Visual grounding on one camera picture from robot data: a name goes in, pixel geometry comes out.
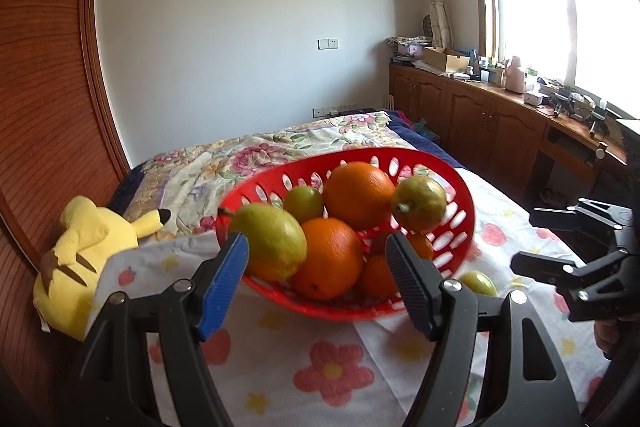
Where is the open cardboard box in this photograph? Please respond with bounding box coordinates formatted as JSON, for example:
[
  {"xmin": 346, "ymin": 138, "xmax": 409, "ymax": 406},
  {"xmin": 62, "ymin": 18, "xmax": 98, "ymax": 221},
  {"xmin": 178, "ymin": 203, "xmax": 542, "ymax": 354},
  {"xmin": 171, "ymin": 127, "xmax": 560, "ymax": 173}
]
[{"xmin": 422, "ymin": 47, "xmax": 471, "ymax": 73}]

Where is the small tangerine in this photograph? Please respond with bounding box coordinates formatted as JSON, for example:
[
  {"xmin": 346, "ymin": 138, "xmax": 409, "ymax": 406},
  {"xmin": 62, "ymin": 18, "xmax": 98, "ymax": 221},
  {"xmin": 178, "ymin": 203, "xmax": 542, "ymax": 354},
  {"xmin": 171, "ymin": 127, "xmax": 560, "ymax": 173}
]
[
  {"xmin": 359, "ymin": 254, "xmax": 404, "ymax": 301},
  {"xmin": 370, "ymin": 232, "xmax": 436, "ymax": 264}
]

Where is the red perforated plastic basket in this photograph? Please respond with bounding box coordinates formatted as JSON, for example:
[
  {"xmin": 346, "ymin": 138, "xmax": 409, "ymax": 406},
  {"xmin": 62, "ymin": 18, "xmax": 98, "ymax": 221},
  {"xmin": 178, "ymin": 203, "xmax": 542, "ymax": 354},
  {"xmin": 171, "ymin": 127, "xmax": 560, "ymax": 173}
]
[{"xmin": 216, "ymin": 148, "xmax": 476, "ymax": 323}]

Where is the large orange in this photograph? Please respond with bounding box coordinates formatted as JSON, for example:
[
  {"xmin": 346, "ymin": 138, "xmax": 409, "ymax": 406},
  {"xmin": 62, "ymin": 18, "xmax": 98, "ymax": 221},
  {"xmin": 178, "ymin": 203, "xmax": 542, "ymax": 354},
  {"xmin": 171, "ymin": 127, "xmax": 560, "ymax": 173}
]
[
  {"xmin": 290, "ymin": 217, "xmax": 364, "ymax": 301},
  {"xmin": 324, "ymin": 162, "xmax": 397, "ymax": 231}
]

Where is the window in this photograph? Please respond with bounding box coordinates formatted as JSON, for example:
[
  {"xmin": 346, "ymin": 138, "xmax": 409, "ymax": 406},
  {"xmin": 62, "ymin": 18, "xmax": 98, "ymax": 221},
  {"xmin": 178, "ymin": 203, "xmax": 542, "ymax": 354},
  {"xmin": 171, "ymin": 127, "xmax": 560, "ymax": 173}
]
[{"xmin": 470, "ymin": 0, "xmax": 640, "ymax": 118}]

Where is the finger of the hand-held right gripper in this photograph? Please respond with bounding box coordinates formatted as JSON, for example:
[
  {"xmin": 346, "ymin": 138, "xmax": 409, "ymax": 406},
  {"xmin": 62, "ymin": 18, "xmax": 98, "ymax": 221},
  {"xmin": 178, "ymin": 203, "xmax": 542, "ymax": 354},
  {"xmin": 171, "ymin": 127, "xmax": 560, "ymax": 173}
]
[
  {"xmin": 530, "ymin": 199, "xmax": 640, "ymax": 254},
  {"xmin": 510, "ymin": 248, "xmax": 630, "ymax": 308}
]

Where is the white fruit-print blanket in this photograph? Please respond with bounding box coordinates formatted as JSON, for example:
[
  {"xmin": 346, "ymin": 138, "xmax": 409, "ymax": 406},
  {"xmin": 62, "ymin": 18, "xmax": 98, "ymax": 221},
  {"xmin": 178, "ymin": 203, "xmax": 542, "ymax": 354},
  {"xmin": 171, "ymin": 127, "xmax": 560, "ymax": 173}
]
[{"xmin": 87, "ymin": 167, "xmax": 617, "ymax": 427}]

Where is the yellow plush toy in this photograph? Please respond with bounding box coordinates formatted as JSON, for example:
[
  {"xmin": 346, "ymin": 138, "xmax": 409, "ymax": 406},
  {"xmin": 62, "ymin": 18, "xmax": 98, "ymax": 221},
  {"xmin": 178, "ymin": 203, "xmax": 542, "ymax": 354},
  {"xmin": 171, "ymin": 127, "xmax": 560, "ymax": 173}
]
[{"xmin": 32, "ymin": 196, "xmax": 172, "ymax": 342}]

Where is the pink kettle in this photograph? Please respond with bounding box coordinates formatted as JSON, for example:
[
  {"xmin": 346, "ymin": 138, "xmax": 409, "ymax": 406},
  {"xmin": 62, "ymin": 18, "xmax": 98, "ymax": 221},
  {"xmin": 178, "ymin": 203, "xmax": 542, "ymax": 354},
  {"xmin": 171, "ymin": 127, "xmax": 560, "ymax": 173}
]
[{"xmin": 502, "ymin": 57, "xmax": 526, "ymax": 93}]

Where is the floral quilt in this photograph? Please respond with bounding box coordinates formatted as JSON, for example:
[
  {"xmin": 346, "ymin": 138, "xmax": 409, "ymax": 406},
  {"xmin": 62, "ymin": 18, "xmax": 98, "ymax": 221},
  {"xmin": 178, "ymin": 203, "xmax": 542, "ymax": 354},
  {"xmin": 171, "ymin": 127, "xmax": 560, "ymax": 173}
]
[{"xmin": 107, "ymin": 109, "xmax": 466, "ymax": 253}]

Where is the small green pear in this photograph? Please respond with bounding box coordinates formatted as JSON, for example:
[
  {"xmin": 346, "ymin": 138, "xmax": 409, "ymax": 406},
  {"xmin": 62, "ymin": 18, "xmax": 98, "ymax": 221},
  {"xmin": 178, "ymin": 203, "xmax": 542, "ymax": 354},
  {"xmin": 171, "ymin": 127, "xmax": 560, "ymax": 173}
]
[{"xmin": 283, "ymin": 185, "xmax": 325, "ymax": 224}]

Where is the wooden cabinet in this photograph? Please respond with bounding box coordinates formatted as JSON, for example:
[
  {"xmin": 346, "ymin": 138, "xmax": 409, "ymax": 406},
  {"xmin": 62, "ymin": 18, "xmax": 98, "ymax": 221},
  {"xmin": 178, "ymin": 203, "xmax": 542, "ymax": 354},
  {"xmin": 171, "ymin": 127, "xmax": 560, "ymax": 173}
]
[{"xmin": 389, "ymin": 59, "xmax": 629, "ymax": 208}]

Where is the black tabletop device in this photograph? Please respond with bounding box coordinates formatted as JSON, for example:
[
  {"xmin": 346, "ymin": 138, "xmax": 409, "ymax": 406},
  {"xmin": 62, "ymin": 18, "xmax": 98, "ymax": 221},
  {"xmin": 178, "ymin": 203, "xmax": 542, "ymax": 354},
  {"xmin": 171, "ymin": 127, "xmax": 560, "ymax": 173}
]
[
  {"xmin": 587, "ymin": 103, "xmax": 609, "ymax": 138},
  {"xmin": 550, "ymin": 89, "xmax": 574, "ymax": 116}
]

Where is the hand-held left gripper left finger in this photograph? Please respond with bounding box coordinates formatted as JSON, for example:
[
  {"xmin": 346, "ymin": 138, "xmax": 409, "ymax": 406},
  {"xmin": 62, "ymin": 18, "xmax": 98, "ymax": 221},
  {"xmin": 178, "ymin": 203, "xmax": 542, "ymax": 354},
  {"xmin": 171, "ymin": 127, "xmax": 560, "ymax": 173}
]
[{"xmin": 65, "ymin": 231, "xmax": 251, "ymax": 427}]

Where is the wooden slatted panel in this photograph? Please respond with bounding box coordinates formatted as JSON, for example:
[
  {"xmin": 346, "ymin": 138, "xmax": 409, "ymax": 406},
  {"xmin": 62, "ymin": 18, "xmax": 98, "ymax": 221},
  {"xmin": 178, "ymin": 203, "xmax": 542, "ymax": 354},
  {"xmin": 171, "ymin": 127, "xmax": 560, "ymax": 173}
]
[{"xmin": 0, "ymin": 0, "xmax": 132, "ymax": 427}]

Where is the large green pear with stem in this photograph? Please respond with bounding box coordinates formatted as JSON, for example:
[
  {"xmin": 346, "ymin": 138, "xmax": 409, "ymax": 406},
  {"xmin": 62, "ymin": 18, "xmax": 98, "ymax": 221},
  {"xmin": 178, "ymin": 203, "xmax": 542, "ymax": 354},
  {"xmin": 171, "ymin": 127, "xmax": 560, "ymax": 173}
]
[{"xmin": 219, "ymin": 203, "xmax": 308, "ymax": 283}]

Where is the folded patterned cloth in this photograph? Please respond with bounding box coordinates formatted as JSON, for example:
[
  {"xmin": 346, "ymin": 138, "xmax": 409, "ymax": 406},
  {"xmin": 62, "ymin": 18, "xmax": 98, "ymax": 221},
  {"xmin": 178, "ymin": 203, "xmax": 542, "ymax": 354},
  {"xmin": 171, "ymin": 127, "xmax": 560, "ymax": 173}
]
[{"xmin": 386, "ymin": 36, "xmax": 432, "ymax": 60}]

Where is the person's right hand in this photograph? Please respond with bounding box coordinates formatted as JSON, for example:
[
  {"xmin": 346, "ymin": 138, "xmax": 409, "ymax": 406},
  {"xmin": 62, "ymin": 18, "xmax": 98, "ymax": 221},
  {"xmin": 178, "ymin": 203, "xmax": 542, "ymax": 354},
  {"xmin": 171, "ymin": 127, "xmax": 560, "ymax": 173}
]
[{"xmin": 594, "ymin": 320, "xmax": 624, "ymax": 361}]

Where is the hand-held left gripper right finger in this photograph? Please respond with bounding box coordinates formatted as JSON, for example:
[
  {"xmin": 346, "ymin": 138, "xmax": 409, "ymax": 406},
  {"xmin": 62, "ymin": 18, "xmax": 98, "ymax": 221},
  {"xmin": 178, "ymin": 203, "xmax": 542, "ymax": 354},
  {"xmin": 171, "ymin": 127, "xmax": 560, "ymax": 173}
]
[{"xmin": 385, "ymin": 231, "xmax": 583, "ymax": 427}]

